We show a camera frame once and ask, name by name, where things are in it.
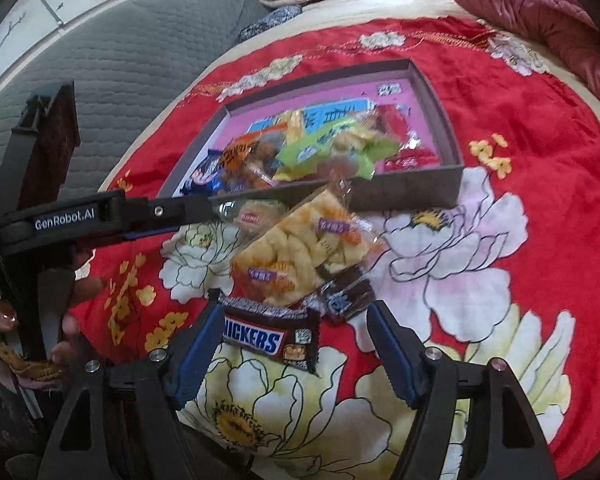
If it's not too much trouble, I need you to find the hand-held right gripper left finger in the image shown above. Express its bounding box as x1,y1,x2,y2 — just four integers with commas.
40,302,226,480

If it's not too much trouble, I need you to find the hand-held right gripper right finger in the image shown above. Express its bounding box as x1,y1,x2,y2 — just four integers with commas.
367,300,561,480

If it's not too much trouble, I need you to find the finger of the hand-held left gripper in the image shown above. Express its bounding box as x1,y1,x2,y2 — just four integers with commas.
122,222,191,242
145,192,236,231

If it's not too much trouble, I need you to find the orange snack packet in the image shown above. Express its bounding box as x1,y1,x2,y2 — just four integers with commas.
220,135,261,171

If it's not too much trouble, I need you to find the brown chocolate bar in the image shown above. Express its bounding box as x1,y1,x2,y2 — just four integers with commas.
217,295,321,376

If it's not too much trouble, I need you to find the clear bag of yellow puffs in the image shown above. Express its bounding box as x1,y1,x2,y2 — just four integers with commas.
230,182,386,308

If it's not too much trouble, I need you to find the green snack packet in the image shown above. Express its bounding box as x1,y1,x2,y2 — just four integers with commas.
272,120,401,183

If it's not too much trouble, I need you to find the grey cardboard box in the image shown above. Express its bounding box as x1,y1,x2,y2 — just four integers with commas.
157,58,466,211

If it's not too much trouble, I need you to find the red snack packet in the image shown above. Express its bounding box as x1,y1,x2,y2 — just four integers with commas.
375,102,441,168

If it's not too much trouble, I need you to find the person's left hand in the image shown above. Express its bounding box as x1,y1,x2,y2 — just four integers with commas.
0,249,106,366

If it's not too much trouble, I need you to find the blue snack packet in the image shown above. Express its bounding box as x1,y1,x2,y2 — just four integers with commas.
180,150,231,196

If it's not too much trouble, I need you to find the small yellow snack packet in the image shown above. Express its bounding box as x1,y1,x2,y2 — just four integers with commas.
232,200,288,233

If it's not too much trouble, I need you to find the dark brown snack packet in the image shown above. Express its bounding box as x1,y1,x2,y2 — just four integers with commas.
305,265,376,323

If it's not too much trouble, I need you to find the yellow striped snack packet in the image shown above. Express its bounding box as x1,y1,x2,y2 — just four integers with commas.
280,110,312,147

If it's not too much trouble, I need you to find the grey quilted headboard cover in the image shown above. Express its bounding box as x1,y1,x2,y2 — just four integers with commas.
0,0,271,221

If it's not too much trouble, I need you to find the pink and blue book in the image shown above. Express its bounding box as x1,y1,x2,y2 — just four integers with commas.
180,75,438,196

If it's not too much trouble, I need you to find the dark floral pillow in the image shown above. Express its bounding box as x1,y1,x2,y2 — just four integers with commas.
237,5,303,45

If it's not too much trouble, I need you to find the red floral cloth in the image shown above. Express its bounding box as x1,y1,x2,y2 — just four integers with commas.
67,15,600,480

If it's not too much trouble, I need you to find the beige bed sheet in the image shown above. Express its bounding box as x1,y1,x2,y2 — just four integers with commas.
97,0,600,126

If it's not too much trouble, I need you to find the pink quilt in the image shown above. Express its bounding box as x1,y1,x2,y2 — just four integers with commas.
439,0,600,106

